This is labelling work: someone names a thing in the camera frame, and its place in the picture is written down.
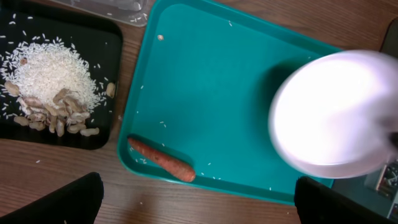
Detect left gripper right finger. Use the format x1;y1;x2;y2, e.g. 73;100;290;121
294;177;394;224

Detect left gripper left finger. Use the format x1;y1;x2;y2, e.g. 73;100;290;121
1;172;104;224

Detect white dinner plate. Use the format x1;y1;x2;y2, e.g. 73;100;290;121
268;50;397;179

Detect orange carrot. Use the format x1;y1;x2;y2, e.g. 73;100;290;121
128;138;196;182

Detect grey dish rack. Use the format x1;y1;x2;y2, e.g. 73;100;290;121
332;18;397;223

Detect peanut shells pile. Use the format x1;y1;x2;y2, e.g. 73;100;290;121
1;78;113;141

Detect scattered rice grains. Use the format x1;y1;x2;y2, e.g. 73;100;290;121
0;12;109;121

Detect teal serving tray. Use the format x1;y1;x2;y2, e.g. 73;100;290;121
117;0;337;205

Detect black plastic tray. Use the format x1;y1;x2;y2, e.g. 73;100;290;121
1;1;123;150

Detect clear plastic bin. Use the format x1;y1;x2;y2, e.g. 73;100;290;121
53;0;155;27

